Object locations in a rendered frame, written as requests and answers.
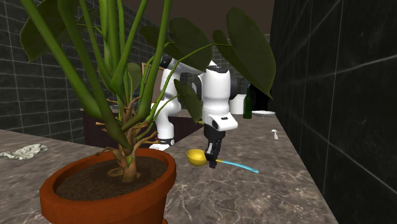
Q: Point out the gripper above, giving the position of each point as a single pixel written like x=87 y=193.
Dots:
x=214 y=133

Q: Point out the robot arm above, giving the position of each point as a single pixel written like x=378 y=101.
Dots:
x=215 y=90

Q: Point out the white round container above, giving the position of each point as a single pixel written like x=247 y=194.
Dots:
x=237 y=105

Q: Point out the dark green bottle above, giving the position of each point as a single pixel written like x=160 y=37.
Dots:
x=247 y=107

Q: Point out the white plate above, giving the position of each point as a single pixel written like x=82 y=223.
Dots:
x=263 y=113

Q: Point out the small white shaker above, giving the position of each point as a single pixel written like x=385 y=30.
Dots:
x=274 y=133

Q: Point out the black tall block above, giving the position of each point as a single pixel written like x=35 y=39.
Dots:
x=260 y=99

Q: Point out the potted plant in terracotta pot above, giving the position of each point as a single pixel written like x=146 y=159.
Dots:
x=108 y=208

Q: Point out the dark brown cabinet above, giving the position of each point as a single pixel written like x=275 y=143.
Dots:
x=93 y=133

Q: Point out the crumpled white cloth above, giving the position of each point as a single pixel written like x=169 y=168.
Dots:
x=23 y=152

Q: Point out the wooden framed wall picture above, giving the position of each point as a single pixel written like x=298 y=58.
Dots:
x=158 y=83

